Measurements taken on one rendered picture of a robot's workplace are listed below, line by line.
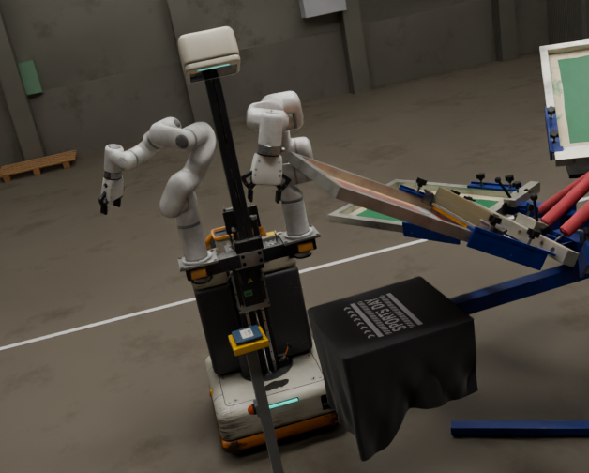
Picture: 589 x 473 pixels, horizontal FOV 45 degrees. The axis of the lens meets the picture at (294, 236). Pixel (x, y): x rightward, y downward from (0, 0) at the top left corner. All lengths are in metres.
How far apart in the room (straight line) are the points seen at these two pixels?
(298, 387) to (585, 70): 2.20
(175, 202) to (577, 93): 2.19
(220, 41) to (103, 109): 9.79
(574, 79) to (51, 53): 9.60
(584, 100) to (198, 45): 2.08
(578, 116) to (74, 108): 9.70
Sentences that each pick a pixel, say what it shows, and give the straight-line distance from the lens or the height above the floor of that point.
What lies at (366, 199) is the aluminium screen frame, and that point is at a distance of 2.19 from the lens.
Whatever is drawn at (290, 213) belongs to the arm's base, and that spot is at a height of 1.25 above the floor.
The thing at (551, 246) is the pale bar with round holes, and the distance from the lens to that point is 2.60.
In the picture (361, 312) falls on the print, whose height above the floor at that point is 0.95.
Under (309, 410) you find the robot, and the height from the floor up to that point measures 0.17.
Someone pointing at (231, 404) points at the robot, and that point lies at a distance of 3.60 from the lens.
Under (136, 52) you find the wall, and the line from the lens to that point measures 12.36.
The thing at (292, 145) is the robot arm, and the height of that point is 1.53.
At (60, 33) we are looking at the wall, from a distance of 12.39.
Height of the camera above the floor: 2.18
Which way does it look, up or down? 20 degrees down
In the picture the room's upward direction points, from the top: 11 degrees counter-clockwise
